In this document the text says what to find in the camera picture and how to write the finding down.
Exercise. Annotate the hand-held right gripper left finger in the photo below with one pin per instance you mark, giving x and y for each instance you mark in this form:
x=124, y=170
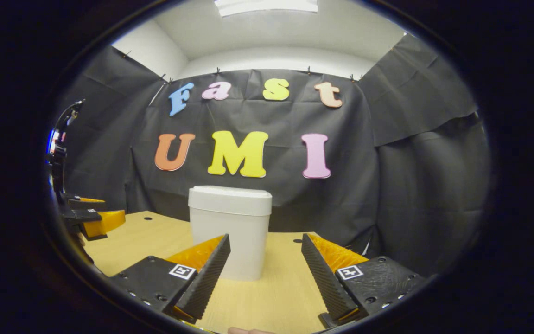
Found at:
x=209, y=276

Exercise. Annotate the white desktop garbage bin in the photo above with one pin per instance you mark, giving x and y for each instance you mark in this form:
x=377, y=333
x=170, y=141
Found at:
x=230, y=232

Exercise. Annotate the ceiling light panel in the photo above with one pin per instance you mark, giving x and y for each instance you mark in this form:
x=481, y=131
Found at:
x=267, y=5

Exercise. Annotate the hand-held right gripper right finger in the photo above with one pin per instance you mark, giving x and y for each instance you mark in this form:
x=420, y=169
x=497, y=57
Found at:
x=322, y=278

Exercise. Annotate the wooden desktop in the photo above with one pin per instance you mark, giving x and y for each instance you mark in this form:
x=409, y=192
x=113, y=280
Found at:
x=276, y=297

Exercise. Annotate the black backdrop cloth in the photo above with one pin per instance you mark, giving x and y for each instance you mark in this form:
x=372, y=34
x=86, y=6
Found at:
x=387, y=185

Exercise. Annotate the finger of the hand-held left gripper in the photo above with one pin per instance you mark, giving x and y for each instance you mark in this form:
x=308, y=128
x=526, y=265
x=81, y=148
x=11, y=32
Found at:
x=102, y=222
x=84, y=203

